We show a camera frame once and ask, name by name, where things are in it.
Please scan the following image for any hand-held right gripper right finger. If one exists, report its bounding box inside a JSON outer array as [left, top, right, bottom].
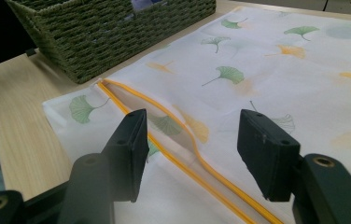
[[237, 109, 301, 203]]

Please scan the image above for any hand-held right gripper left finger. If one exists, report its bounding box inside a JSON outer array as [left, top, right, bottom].
[[102, 108, 150, 203]]

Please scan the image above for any white leaf-print laundry bag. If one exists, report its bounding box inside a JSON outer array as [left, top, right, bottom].
[[42, 6, 351, 224]]

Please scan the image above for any green woven basket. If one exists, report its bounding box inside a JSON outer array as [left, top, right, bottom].
[[5, 0, 218, 84]]

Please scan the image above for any purple cloth garment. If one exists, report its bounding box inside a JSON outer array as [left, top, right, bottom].
[[131, 0, 165, 12]]

